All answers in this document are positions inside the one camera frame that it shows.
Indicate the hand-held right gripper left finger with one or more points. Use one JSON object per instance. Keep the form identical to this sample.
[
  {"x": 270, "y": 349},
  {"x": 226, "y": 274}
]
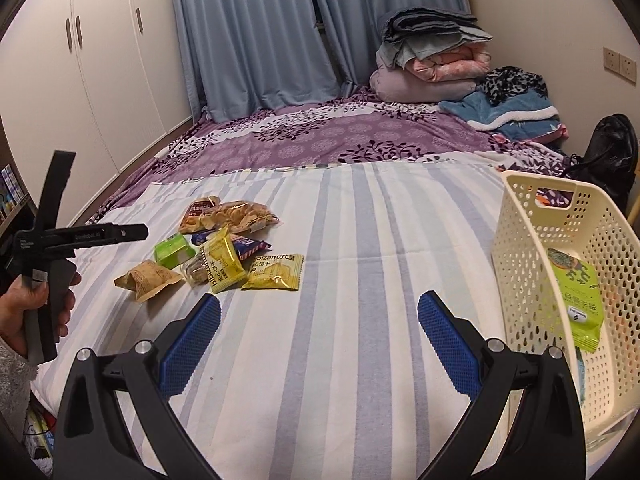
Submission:
[{"x": 192, "y": 345}]

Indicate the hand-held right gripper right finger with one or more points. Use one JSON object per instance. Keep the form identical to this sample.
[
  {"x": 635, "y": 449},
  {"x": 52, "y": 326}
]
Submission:
[{"x": 445, "y": 345}]

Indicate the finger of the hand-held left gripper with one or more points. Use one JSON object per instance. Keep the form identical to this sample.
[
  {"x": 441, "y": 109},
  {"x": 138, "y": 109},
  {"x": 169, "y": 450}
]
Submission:
[{"x": 125, "y": 233}]

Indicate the small green snack packet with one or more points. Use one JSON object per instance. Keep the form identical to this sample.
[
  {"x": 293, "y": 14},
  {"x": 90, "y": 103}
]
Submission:
[{"x": 172, "y": 251}]

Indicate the brown paper snack packet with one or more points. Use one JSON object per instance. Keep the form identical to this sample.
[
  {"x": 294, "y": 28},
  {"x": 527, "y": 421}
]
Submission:
[{"x": 147, "y": 280}]

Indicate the clear cookie packet yellow trim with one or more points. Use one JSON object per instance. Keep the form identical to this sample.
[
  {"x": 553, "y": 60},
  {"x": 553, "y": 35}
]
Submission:
[{"x": 195, "y": 271}]

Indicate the yellow biscuit packet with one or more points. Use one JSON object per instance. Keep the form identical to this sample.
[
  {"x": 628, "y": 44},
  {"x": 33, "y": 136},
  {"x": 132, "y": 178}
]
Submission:
[
  {"x": 275, "y": 272},
  {"x": 222, "y": 265}
]

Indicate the cream perforated plastic basket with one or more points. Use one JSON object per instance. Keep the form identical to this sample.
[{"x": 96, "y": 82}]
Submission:
[{"x": 550, "y": 360}]

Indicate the clear cracker bag red label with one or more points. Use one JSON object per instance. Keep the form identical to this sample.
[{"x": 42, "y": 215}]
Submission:
[{"x": 235, "y": 215}]

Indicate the blue striped snack packet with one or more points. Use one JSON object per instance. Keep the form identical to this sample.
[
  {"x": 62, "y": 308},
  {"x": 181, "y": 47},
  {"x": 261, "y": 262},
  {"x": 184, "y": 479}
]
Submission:
[{"x": 250, "y": 247}]

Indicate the person's left forearm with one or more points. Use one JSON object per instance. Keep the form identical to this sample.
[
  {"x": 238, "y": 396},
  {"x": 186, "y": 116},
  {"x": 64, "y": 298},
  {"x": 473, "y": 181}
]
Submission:
[{"x": 15, "y": 390}]

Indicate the person's left hand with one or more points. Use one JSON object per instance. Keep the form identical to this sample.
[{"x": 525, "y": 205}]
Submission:
[{"x": 14, "y": 312}]

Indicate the row of small boxes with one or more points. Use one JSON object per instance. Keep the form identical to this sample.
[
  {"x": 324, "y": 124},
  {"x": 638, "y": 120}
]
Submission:
[{"x": 11, "y": 192}]

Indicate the blue striped white sheet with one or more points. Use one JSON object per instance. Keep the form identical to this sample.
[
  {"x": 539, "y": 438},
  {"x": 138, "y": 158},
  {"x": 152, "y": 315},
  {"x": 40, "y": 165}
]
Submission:
[{"x": 325, "y": 360}]

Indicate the white wardrobe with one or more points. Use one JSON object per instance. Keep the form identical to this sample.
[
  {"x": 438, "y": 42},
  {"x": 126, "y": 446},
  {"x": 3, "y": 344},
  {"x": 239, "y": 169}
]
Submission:
[{"x": 90, "y": 85}]

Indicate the large lime green snack packet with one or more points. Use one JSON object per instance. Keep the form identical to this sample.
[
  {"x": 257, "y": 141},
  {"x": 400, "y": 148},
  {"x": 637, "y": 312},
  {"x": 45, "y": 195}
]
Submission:
[{"x": 575, "y": 300}]

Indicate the purple floral bedsheet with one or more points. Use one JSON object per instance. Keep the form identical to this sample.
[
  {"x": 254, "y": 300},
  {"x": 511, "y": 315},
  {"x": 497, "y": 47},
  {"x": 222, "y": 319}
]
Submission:
[{"x": 310, "y": 135}]

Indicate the orange pink cloth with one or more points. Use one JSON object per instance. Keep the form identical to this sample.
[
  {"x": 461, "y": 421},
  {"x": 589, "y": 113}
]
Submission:
[{"x": 530, "y": 135}]

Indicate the black backpack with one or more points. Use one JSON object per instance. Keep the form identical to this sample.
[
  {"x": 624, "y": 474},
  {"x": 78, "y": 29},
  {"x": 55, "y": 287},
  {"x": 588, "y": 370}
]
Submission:
[{"x": 607, "y": 155}]

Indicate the lavender pillow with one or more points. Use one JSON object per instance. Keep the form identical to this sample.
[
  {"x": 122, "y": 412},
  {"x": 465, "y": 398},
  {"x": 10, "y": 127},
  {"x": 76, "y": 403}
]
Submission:
[{"x": 420, "y": 90}]

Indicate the leopard print cloth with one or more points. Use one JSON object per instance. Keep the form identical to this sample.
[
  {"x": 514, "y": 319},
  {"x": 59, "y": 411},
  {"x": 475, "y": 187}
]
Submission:
[{"x": 510, "y": 82}]

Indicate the pink folded quilt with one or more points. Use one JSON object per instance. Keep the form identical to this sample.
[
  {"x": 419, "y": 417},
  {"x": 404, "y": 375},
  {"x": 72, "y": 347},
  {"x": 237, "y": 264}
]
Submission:
[{"x": 450, "y": 66}]

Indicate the light blue folded blanket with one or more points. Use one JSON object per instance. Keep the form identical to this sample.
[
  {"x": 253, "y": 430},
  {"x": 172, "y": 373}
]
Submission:
[{"x": 405, "y": 52}]

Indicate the dark grey folded blanket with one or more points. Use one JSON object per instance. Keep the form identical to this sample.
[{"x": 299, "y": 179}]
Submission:
[{"x": 430, "y": 22}]

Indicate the beige wall outlet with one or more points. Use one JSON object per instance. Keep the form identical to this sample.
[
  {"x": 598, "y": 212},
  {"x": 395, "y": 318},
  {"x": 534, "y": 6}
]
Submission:
[
  {"x": 611, "y": 59},
  {"x": 628, "y": 67}
]

